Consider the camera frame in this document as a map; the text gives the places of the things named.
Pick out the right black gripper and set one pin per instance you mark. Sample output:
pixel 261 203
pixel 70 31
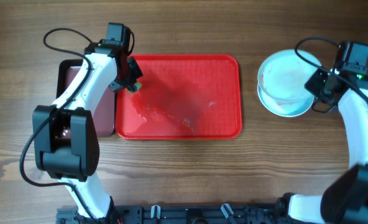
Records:
pixel 313 84

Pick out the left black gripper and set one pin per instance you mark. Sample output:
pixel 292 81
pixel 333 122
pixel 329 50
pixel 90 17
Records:
pixel 117 84

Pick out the green yellow sponge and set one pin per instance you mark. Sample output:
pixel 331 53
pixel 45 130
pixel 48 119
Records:
pixel 134 87

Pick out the light blue plate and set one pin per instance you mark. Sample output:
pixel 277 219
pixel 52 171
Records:
pixel 283 75
pixel 283 108

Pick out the light blue back plate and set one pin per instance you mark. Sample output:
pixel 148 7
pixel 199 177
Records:
pixel 283 75

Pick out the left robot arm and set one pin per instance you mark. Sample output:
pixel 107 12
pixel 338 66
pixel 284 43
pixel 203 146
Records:
pixel 65 139

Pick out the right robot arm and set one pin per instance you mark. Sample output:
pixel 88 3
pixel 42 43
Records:
pixel 346 200

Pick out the dark maroon tray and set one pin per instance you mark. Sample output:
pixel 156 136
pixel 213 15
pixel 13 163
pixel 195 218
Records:
pixel 104 114

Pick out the red plastic tray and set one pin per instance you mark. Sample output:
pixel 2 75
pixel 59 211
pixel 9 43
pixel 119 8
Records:
pixel 183 96

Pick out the black mounting base rail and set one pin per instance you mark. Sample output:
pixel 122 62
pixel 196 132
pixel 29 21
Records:
pixel 244 214

